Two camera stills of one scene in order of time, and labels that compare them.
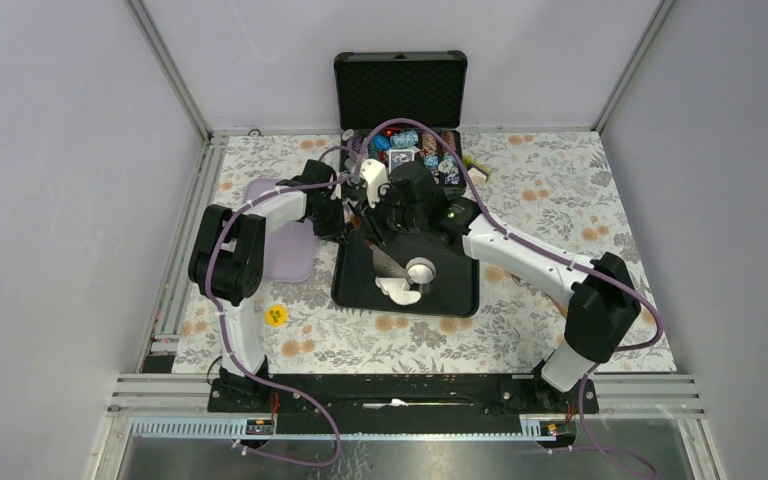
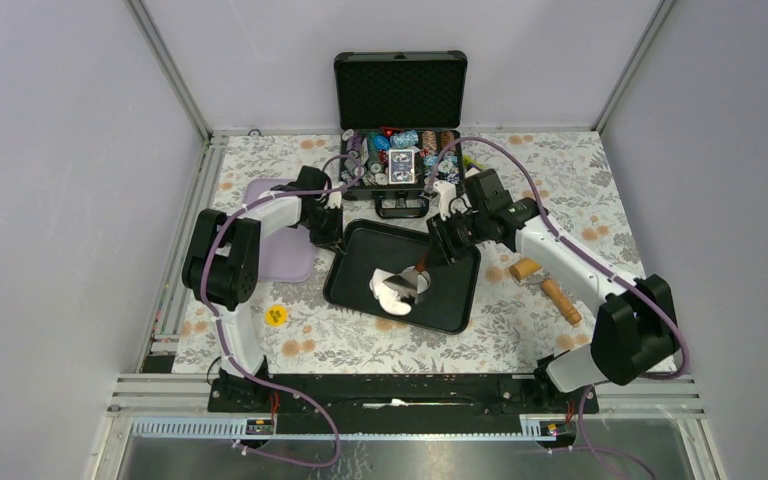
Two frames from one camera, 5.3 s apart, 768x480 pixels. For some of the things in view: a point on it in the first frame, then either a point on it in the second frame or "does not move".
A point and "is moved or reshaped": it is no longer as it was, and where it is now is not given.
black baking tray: x=453 y=292 is moved or reshaped
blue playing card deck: x=399 y=157 does not move
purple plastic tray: x=291 y=251 does not move
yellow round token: x=276 y=315 does not move
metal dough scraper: x=384 y=265 → x=413 y=280
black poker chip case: x=428 y=86 does not move
